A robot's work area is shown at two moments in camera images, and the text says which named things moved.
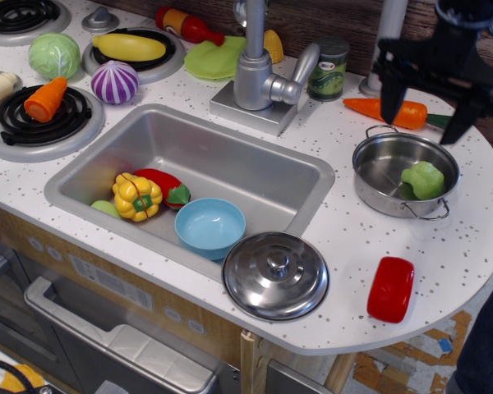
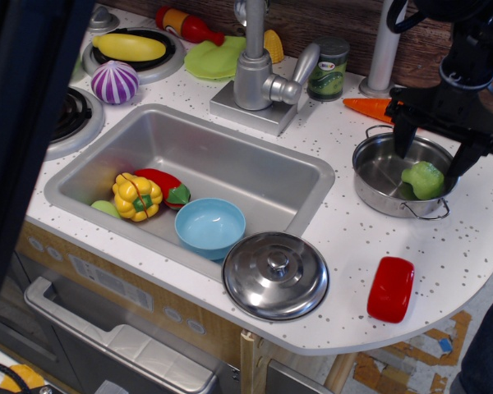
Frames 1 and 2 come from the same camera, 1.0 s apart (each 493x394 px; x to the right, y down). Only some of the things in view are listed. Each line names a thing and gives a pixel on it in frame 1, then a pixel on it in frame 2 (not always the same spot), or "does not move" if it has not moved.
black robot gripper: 450,61 -> 457,113
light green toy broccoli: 426,180 does not move
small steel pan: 379,162 does not move
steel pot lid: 275,276 does not move
